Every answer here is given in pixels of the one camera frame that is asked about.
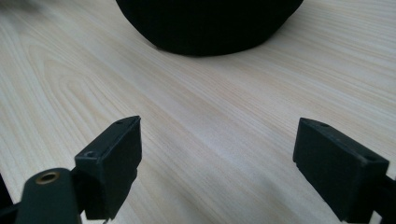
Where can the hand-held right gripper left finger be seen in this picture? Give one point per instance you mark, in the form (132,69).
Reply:
(109,169)

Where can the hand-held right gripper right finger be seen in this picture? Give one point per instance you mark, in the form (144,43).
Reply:
(337,172)

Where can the black round fabric hat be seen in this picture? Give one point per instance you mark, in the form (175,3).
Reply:
(208,26)

